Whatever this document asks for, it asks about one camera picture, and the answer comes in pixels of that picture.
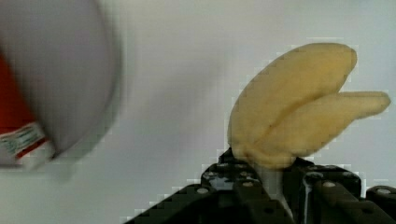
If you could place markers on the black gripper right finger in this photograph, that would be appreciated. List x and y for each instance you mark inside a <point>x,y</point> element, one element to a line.
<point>329,194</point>

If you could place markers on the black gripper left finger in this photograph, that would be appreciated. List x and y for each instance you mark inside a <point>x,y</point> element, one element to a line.
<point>230,192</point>

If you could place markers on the yellow plush banana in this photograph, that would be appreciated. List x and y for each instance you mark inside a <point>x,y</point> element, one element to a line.
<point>295,106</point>

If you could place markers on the red ketchup bottle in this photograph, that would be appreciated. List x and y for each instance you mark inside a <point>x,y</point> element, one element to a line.
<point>23,141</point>

